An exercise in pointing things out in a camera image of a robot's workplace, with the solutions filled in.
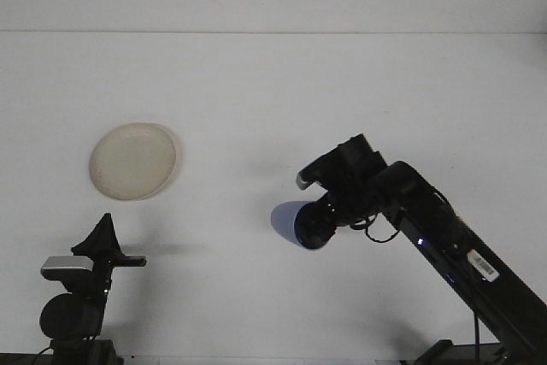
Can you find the pale round plate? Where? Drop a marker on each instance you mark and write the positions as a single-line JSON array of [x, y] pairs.
[[132, 162]]

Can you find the pale blue cup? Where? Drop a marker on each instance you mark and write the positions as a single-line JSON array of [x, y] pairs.
[[284, 219]]

